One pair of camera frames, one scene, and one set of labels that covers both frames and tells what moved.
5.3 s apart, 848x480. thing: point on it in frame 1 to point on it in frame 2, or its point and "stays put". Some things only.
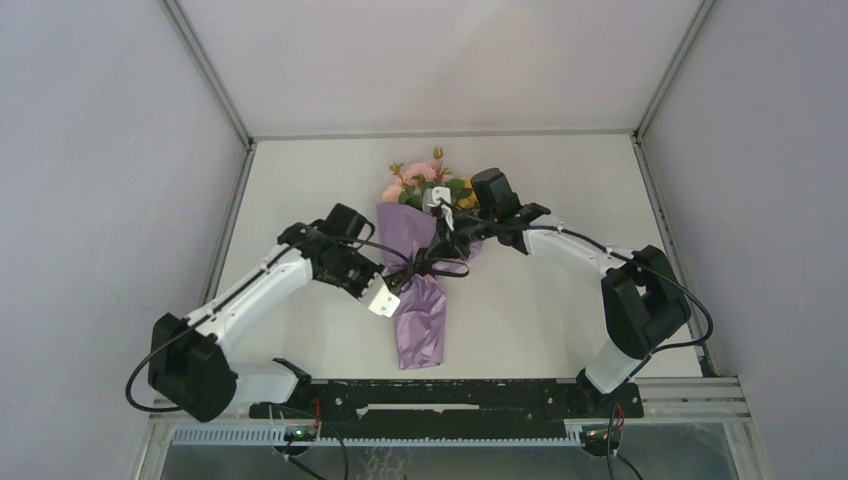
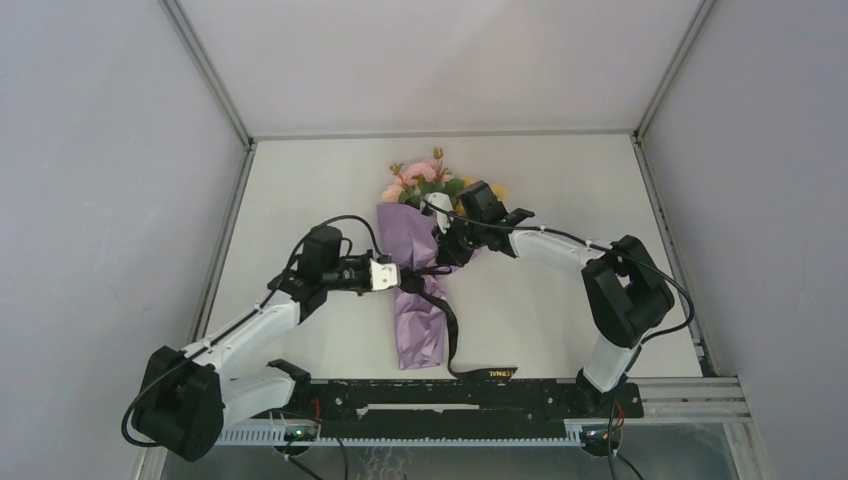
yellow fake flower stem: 471,201 stays put
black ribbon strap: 423,264 to 413,278
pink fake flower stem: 426,174 stays put
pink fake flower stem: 400,192 stays put
